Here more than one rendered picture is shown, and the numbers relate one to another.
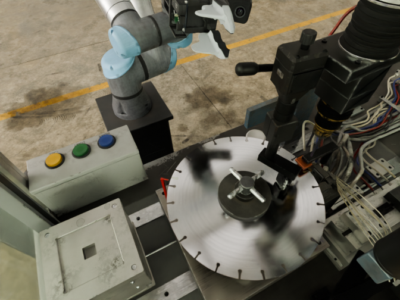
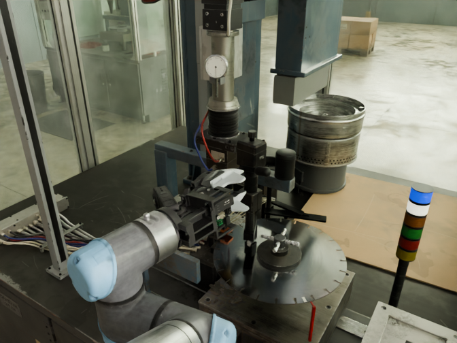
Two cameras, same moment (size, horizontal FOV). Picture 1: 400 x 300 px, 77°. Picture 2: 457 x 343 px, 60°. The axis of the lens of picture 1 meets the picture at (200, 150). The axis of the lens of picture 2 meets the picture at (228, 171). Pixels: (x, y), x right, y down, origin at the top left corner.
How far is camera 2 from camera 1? 0.95 m
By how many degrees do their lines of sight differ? 86
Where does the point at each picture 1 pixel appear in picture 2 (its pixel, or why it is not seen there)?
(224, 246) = (324, 251)
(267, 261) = (312, 233)
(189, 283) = (344, 321)
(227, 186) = (283, 261)
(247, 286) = not seen: hidden behind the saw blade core
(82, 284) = (429, 331)
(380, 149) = not seen: hidden behind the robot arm
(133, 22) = (193, 314)
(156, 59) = not seen: outside the picture
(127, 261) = (385, 314)
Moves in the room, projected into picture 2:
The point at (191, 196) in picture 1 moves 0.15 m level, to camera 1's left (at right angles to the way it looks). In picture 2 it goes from (309, 281) to (360, 325)
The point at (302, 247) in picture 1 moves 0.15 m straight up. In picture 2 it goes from (290, 222) to (294, 175)
